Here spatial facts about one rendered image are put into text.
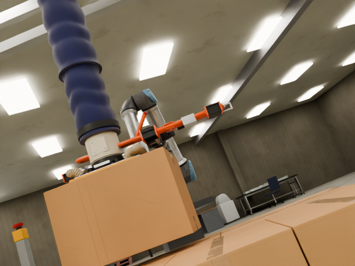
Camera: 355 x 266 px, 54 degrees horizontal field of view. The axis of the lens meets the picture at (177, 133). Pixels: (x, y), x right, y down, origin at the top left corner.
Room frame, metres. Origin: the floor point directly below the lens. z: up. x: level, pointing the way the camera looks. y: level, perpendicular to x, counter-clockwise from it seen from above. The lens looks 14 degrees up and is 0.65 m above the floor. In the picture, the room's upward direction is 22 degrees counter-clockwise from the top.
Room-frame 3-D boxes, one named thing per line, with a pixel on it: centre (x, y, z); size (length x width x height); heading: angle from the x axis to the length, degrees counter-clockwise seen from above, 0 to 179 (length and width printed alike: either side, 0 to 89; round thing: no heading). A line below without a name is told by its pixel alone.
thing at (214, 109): (1.71, -0.21, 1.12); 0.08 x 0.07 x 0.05; 88
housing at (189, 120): (1.72, -0.08, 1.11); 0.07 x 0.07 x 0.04; 88
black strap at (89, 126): (1.74, 0.38, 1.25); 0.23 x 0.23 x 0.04
